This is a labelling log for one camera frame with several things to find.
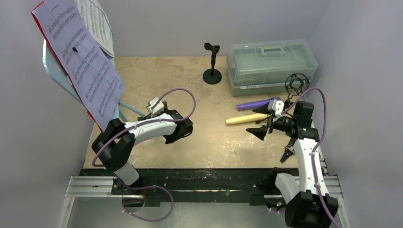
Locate black tripod microphone stand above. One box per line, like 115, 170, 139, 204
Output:
284, 73, 309, 104

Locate black round-base clamp stand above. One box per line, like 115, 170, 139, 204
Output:
203, 42, 222, 85

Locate white sheet music page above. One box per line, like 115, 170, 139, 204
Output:
75, 0, 115, 57

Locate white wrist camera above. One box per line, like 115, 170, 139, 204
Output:
146, 97, 165, 118
267, 99, 284, 122

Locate cream recorder flute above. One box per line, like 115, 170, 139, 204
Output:
225, 114, 268, 125

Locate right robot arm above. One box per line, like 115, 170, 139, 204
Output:
246, 99, 339, 228

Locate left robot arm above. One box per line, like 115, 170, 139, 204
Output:
91, 110, 193, 194

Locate translucent green storage box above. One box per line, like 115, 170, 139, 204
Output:
227, 39, 318, 97

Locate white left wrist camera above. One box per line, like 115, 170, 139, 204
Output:
146, 97, 165, 118

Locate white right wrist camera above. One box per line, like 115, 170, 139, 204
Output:
267, 99, 284, 122

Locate black mounting rail base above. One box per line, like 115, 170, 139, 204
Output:
79, 168, 299, 207

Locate light blue music stand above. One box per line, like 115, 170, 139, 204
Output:
42, 41, 127, 130

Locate purple microphone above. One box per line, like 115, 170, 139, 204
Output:
236, 97, 280, 111

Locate black pliers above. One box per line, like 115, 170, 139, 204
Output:
280, 139, 296, 163

